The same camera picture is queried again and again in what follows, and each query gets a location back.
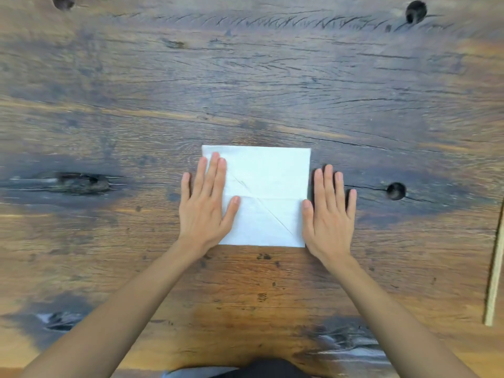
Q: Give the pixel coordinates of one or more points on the person's left thumb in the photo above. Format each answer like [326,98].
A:
[231,212]

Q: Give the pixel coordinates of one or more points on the person's right hand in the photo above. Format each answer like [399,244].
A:
[328,226]

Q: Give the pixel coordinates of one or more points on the person's left forearm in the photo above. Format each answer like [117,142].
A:
[110,314]

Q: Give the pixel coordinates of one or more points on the person's left little finger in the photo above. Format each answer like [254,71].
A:
[185,186]

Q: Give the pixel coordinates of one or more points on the light wooden stick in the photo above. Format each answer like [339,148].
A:
[496,267]

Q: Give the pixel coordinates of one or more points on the person's right middle finger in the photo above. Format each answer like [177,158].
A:
[329,181]

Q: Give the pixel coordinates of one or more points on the white paper sheet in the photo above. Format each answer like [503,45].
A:
[267,192]

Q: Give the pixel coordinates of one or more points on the person's left hand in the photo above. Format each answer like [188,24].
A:
[202,218]

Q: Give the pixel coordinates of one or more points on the person's right forearm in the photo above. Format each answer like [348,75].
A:
[393,322]

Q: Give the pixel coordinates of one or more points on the person's right thumb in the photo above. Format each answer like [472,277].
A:
[308,214]

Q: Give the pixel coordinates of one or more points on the person's dark clothing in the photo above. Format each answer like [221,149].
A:
[252,370]

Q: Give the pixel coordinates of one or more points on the person's right little finger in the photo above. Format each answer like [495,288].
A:
[351,202]

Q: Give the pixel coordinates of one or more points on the person's left middle finger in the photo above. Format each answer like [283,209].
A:
[211,173]

